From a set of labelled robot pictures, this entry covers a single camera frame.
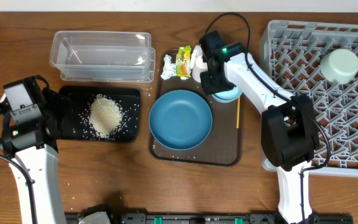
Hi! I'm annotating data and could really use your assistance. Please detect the wooden chopstick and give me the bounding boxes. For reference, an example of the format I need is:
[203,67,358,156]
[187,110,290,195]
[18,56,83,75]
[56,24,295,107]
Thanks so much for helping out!
[236,97,241,129]

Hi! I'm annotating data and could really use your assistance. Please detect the right black cable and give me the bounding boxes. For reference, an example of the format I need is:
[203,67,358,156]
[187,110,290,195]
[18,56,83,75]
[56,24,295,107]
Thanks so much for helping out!
[204,12,332,224]

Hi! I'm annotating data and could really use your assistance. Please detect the clear plastic bin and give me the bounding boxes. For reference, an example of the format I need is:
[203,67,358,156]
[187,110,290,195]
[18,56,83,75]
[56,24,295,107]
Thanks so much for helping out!
[49,30,155,83]

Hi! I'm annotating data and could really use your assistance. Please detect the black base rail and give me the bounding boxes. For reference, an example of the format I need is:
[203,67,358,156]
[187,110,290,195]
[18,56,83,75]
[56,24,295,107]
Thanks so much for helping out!
[65,203,354,224]

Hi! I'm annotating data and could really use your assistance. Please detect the mint green bowl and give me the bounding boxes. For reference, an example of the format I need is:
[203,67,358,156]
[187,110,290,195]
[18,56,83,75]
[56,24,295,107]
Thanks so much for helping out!
[320,49,358,84]

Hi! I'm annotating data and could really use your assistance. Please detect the black rectangular tray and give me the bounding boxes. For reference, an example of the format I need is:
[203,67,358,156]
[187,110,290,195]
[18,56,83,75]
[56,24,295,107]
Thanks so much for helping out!
[59,86,140,142]

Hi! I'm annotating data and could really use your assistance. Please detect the light blue bowl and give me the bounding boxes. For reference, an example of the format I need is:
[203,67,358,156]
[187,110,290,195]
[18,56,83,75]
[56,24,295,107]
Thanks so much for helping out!
[212,87,243,103]

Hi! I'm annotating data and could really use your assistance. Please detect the crumpled white paper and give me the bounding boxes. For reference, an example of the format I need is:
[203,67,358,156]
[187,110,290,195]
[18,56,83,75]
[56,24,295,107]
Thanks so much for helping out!
[160,54,176,80]

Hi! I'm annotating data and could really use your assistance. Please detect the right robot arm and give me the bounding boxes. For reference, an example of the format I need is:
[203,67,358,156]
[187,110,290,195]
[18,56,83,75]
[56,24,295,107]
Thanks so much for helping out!
[199,31,319,223]

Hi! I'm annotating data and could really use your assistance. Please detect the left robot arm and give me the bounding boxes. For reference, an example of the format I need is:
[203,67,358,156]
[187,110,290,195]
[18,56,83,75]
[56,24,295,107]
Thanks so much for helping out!
[0,75,66,223]

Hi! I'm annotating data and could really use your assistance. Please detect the left black cable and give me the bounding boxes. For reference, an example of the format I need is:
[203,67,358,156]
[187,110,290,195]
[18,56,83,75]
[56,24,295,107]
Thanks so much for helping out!
[0,111,39,224]

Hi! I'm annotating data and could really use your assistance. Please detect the pile of white rice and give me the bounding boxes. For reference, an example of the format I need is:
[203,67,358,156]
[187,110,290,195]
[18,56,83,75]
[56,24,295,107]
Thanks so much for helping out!
[79,94,139,142]

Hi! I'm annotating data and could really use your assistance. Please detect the brown serving tray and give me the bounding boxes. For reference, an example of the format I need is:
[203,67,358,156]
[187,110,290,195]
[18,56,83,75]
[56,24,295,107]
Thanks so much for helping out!
[149,77,244,167]

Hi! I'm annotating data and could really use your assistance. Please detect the grey dishwasher rack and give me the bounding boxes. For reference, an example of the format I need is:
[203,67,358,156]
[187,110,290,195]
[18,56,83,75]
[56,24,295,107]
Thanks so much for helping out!
[259,20,358,178]

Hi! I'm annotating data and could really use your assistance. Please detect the white tissue piece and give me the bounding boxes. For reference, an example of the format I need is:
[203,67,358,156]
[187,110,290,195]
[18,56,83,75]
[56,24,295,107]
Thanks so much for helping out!
[190,45,203,69]

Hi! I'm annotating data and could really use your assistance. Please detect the black cable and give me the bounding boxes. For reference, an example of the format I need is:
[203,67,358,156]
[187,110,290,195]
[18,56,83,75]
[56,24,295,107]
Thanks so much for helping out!
[204,12,332,224]
[0,111,39,224]

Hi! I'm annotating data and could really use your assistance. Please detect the white paper cup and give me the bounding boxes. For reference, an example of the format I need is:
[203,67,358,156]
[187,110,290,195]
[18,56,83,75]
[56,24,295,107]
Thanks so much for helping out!
[191,55,208,83]

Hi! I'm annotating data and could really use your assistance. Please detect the yellow green snack wrapper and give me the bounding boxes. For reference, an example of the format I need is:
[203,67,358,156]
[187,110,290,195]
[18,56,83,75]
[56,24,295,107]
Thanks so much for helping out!
[175,45,191,78]

